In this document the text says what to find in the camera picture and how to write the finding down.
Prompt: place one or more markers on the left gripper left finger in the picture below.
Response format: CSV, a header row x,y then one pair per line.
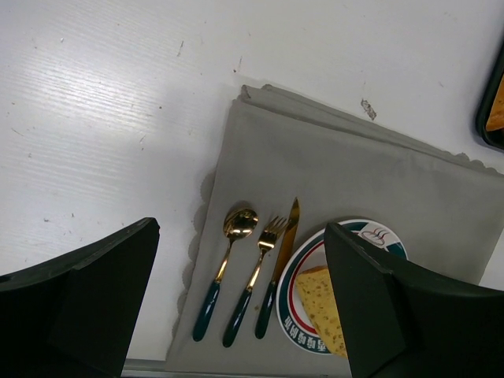
x,y
74,315

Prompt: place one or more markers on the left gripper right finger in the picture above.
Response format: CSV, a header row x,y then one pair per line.
x,y
402,320

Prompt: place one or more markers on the round toasted bread slice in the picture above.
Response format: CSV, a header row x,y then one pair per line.
x,y
314,287

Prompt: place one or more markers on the white plate with coloured rim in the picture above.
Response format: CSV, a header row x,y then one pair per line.
x,y
289,309

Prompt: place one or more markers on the grey cloth placemat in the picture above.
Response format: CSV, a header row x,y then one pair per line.
x,y
446,209

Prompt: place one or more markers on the black baking tray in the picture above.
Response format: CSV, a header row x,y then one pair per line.
x,y
493,139

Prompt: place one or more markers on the gold knife green handle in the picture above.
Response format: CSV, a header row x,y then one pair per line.
x,y
283,257

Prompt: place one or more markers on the gold fork green handle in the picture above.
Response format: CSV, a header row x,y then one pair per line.
x,y
266,242

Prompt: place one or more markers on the gold spoon green handle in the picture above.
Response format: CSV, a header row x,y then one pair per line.
x,y
238,224

